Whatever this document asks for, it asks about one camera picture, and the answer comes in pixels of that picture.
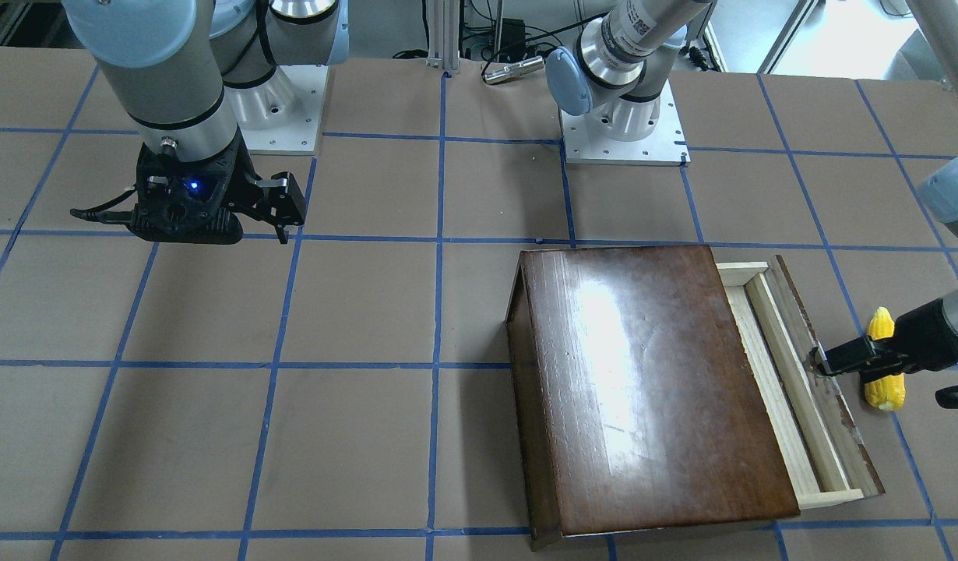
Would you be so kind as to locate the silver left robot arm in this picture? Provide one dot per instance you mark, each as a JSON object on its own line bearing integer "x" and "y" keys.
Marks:
{"x": 938, "y": 21}

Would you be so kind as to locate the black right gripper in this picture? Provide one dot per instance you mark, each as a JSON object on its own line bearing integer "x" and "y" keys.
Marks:
{"x": 244, "y": 185}

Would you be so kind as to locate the aluminium extrusion post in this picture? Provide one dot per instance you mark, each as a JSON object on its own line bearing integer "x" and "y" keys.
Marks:
{"x": 443, "y": 19}

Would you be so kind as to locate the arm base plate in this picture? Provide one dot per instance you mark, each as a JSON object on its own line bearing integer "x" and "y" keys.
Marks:
{"x": 629, "y": 133}
{"x": 283, "y": 116}

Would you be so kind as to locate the dark brown wooden cabinet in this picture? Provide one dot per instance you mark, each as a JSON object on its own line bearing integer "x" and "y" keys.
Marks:
{"x": 637, "y": 406}

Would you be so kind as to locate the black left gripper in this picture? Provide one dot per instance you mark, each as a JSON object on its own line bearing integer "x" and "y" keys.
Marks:
{"x": 917, "y": 330}

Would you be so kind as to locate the silver cylindrical tool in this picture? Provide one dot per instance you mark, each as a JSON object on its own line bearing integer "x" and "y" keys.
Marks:
{"x": 512, "y": 71}

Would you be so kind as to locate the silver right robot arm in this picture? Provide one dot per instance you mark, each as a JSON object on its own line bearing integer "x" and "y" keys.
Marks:
{"x": 204, "y": 82}

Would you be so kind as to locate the black power adapter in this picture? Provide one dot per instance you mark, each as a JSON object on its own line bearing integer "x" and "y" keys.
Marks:
{"x": 510, "y": 40}

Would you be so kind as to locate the light wood drawer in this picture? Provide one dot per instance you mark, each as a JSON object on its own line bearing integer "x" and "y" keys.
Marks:
{"x": 822, "y": 448}

